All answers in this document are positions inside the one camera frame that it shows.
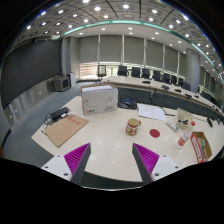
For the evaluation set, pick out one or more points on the black power adapter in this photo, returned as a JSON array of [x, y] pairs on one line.
[[59, 113]]

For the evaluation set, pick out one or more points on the clear red-capped water bottle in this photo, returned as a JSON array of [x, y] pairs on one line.
[[183, 138]]

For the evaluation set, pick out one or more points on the round ceiling lights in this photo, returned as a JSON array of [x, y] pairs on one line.
[[126, 6]]

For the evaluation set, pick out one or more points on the black pen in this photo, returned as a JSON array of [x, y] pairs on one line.
[[168, 114]]

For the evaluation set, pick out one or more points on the white printed paper sheet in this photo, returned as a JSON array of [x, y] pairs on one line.
[[151, 111]]

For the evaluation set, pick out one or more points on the small long white box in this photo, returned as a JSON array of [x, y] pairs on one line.
[[172, 126]]

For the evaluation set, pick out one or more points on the black desk phone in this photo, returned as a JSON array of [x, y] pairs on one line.
[[126, 102]]

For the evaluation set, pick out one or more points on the flat round red coaster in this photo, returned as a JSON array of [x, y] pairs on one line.
[[154, 133]]

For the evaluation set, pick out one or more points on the brown cardboard sheet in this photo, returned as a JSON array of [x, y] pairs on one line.
[[65, 130]]

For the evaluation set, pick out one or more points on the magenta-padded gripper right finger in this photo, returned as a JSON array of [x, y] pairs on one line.
[[160, 165]]

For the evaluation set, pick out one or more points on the white copy paper box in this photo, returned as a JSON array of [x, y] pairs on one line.
[[99, 100]]

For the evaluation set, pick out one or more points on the row of black office chairs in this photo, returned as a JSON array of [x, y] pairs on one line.
[[135, 71]]

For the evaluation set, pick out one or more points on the grey box monitor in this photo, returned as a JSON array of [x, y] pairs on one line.
[[61, 84]]

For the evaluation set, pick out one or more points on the white desk organizer box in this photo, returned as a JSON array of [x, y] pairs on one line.
[[184, 118]]

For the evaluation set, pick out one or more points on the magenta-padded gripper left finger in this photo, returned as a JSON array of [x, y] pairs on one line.
[[63, 165]]

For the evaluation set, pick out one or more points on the red and cream mug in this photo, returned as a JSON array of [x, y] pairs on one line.
[[132, 127]]

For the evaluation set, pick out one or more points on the open brown cardboard box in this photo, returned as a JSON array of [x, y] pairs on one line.
[[200, 146]]

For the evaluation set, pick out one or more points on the long curved conference desk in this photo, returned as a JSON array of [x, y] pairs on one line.
[[133, 81]]

